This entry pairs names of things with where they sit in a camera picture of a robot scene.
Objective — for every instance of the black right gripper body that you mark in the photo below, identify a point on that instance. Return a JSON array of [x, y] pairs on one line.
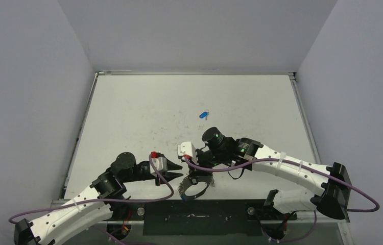
[[194, 169]]

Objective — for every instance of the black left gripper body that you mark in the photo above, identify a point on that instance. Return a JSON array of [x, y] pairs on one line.
[[140, 174]]

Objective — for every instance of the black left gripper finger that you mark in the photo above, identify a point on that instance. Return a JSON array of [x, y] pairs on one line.
[[168, 165], [166, 177]]

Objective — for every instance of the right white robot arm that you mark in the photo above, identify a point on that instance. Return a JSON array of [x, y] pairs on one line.
[[323, 188]]

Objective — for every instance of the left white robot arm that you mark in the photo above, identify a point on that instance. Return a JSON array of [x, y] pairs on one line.
[[98, 201]]

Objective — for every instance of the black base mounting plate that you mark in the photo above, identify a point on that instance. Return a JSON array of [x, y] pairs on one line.
[[198, 217]]

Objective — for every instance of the loose blue key tag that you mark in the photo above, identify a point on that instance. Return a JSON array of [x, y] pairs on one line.
[[204, 115]]

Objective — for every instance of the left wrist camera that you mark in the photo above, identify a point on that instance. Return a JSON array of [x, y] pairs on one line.
[[156, 163]]

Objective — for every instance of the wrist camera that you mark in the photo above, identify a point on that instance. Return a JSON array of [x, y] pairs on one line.
[[156, 163], [187, 149]]

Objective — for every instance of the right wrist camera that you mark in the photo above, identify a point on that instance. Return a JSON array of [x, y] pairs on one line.
[[187, 149]]

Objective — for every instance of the aluminium table frame rail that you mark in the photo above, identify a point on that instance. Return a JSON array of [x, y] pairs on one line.
[[311, 140]]

